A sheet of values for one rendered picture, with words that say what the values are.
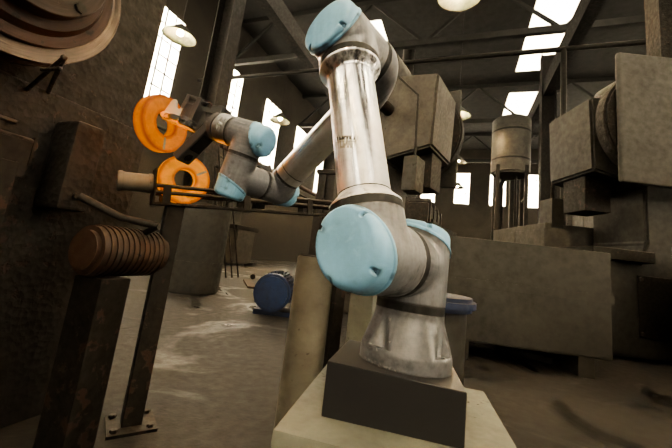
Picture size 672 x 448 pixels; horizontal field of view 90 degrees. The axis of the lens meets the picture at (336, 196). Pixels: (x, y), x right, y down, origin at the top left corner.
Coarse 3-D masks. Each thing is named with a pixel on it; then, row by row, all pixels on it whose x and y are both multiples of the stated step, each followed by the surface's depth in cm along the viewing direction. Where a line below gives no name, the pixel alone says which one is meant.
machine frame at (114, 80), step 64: (128, 0) 116; (0, 64) 85; (64, 64) 99; (128, 64) 117; (128, 128) 113; (128, 192) 114; (0, 256) 83; (64, 256) 96; (0, 320) 83; (0, 384) 84
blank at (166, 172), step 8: (168, 160) 102; (176, 160) 103; (160, 168) 100; (168, 168) 102; (176, 168) 103; (184, 168) 105; (192, 168) 106; (200, 168) 108; (160, 176) 100; (168, 176) 101; (192, 176) 108; (200, 176) 108; (208, 176) 110; (192, 184) 108; (200, 184) 108; (208, 184) 109; (192, 192) 106; (200, 192) 108; (176, 200) 102; (184, 200) 104; (192, 200) 106
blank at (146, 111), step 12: (156, 96) 88; (168, 96) 92; (144, 108) 85; (156, 108) 88; (144, 120) 85; (144, 132) 85; (156, 132) 88; (168, 132) 94; (180, 132) 96; (144, 144) 88; (156, 144) 88; (168, 144) 92; (180, 144) 96
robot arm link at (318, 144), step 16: (384, 80) 70; (384, 96) 74; (320, 128) 79; (304, 144) 81; (320, 144) 80; (288, 160) 84; (304, 160) 82; (320, 160) 83; (272, 176) 85; (288, 176) 84; (304, 176) 85; (272, 192) 85; (288, 192) 87
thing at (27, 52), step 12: (120, 0) 98; (120, 12) 98; (108, 24) 95; (0, 36) 73; (108, 36) 95; (0, 48) 73; (12, 48) 75; (24, 48) 77; (36, 48) 79; (72, 48) 87; (84, 48) 89; (96, 48) 92; (24, 60) 82; (36, 60) 79; (48, 60) 82; (72, 60) 87
